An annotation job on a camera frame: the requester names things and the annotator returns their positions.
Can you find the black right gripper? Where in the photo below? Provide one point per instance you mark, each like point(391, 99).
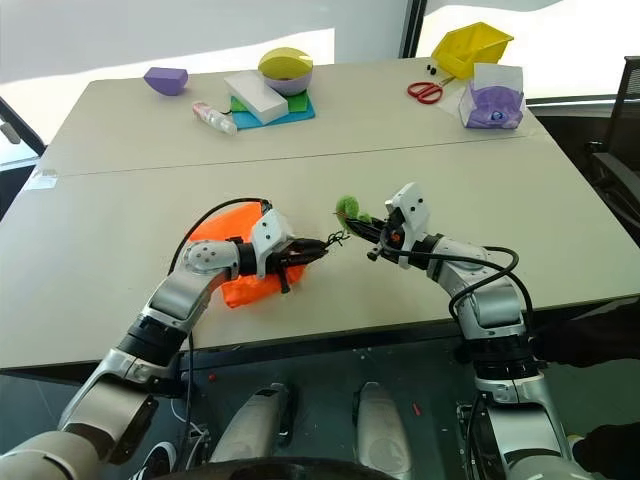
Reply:
point(386, 231)

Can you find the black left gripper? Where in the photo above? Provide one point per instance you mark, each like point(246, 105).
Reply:
point(285, 259)

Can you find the green felt apple toy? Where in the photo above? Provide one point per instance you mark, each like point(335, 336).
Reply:
point(347, 205)

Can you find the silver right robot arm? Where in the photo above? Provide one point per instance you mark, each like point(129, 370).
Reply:
point(490, 300)

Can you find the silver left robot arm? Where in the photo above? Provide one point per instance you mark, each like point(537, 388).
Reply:
point(175, 295)

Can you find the blue and green sheets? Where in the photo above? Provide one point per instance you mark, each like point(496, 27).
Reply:
point(295, 116)

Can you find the green foam sheet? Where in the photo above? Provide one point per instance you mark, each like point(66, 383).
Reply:
point(297, 102)

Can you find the light purple bowl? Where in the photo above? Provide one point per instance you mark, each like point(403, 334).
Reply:
point(292, 85)

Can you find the white rectangular box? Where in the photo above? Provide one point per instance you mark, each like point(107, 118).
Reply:
point(255, 95)

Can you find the floral clear plastic bottle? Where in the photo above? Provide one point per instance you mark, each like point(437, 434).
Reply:
point(210, 115)

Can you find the purple crinkled filling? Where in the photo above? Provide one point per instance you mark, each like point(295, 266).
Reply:
point(487, 102)

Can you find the grey rounded shell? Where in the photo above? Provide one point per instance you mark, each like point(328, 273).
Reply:
point(250, 425)
point(380, 430)

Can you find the yellow plastic bin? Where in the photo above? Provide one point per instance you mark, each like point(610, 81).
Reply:
point(475, 45)

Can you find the black fabric object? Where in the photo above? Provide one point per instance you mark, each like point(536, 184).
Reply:
point(610, 450)
point(590, 340)

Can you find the black office chair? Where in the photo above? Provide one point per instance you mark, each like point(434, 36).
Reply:
point(625, 125)

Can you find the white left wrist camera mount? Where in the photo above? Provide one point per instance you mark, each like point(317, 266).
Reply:
point(270, 230)

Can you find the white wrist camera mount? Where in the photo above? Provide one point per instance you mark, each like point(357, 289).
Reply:
point(270, 230)
point(412, 205)

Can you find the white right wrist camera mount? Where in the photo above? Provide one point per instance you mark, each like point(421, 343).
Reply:
point(412, 205)

